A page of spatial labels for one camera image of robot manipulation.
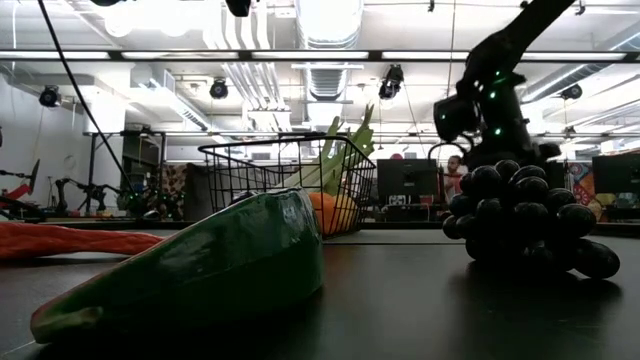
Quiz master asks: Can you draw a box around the dark purple grape bunch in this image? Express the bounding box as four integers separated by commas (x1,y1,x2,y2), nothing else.
441,159,622,281

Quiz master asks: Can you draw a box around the pale green celery bunch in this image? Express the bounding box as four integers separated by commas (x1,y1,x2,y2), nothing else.
279,102,376,197

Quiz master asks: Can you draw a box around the orange fruit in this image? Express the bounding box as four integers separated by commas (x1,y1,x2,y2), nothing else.
306,191,359,237

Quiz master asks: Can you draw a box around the red chili pepper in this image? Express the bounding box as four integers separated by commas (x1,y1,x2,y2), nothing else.
0,220,167,262

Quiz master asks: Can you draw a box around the black cabinet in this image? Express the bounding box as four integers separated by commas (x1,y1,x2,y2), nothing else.
544,159,569,190

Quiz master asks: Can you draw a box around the person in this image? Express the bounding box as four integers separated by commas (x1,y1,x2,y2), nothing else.
443,154,465,202

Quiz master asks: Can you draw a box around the colourful patterned quilt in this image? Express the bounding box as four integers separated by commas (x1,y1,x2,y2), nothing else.
567,162,609,207

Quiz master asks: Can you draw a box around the black computer monitor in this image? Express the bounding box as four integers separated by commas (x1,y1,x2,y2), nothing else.
592,153,640,196
376,158,441,199

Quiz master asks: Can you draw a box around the black table mat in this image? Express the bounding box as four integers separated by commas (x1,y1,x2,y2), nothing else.
0,228,640,360

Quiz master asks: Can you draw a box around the green pepper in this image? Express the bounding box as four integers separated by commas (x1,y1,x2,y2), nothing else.
28,186,326,346

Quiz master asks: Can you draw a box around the black metal rack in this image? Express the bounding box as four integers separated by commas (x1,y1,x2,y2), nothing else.
118,129,167,221

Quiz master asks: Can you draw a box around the red and black background device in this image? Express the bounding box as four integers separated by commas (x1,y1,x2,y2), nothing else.
0,158,56,224

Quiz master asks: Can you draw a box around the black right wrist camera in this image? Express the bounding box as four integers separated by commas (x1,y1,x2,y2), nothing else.
433,93,482,144

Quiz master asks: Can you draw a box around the black overhead frame beam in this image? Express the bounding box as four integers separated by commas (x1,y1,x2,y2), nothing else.
0,48,640,64

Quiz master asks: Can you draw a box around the silver ceiling air duct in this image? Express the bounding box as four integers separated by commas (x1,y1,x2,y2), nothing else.
292,0,366,129

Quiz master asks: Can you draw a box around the black wire basket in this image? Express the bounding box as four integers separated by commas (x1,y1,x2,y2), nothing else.
197,131,378,240

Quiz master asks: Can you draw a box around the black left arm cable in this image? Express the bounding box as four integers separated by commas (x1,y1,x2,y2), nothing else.
36,0,139,201

